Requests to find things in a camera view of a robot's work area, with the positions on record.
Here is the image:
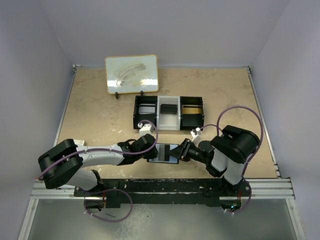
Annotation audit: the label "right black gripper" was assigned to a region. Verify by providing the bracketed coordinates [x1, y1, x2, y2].
[167, 138, 209, 165]

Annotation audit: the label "black leather card holder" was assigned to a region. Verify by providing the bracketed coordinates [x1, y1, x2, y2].
[146, 143, 179, 164]

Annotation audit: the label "black white card sorting tray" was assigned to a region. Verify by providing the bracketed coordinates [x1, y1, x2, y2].
[133, 95, 205, 131]

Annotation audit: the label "white board with yellow rim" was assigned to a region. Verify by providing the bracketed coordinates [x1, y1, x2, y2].
[104, 54, 159, 95]

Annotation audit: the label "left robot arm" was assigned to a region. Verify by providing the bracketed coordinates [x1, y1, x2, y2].
[38, 133, 158, 196]

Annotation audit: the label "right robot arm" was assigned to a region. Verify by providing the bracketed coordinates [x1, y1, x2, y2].
[169, 125, 261, 196]

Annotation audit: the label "silver VIP cards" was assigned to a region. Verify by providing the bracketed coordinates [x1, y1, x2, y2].
[138, 104, 156, 115]

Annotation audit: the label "black VIP cards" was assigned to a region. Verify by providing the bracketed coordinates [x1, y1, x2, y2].
[160, 103, 178, 115]

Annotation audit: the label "gold cards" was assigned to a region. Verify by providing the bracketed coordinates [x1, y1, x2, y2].
[181, 105, 202, 115]

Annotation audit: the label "small white green box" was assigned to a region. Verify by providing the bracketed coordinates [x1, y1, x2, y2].
[74, 140, 85, 146]

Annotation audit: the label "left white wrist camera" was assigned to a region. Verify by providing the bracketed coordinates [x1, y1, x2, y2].
[137, 120, 154, 137]

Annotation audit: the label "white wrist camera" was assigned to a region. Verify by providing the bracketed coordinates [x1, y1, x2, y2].
[137, 120, 154, 137]
[190, 127, 202, 145]

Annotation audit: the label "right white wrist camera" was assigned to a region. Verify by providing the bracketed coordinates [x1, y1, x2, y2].
[190, 127, 202, 145]

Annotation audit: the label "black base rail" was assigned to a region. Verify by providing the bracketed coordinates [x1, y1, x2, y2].
[74, 178, 251, 209]

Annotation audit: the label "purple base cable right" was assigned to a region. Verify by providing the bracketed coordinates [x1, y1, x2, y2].
[223, 179, 253, 215]

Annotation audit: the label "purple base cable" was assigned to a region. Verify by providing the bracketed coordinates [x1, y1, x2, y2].
[83, 189, 133, 223]
[223, 179, 253, 215]

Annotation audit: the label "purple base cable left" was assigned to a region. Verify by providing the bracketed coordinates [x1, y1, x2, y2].
[83, 189, 133, 223]

